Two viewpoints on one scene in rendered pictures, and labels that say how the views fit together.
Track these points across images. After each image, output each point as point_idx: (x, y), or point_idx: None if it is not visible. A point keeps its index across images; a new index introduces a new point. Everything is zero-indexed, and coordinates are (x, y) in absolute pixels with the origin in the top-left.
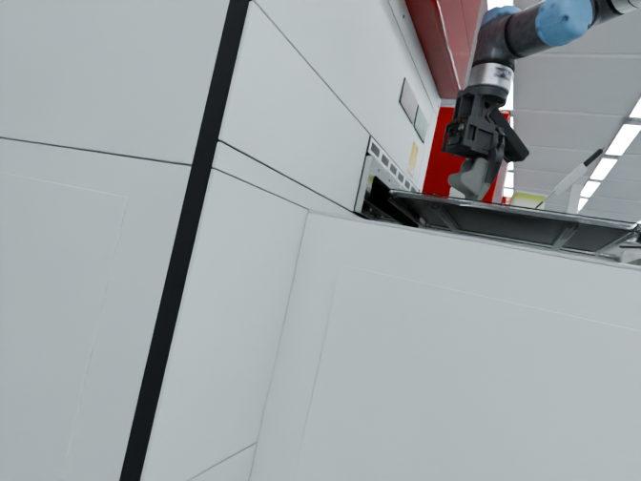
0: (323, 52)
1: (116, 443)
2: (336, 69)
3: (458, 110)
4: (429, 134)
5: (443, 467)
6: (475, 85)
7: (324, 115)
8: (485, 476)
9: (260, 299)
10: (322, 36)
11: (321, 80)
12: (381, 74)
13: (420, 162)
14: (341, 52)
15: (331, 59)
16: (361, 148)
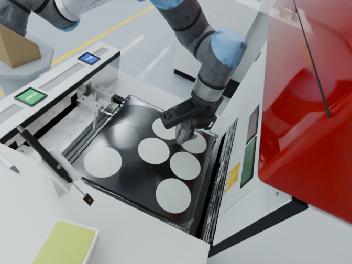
0: (247, 82)
1: None
2: (246, 87)
3: (216, 107)
4: (248, 200)
5: None
6: (215, 89)
7: (239, 98)
8: None
9: None
10: (249, 78)
11: (243, 89)
12: (252, 95)
13: (230, 200)
14: (249, 83)
15: (247, 84)
16: (234, 119)
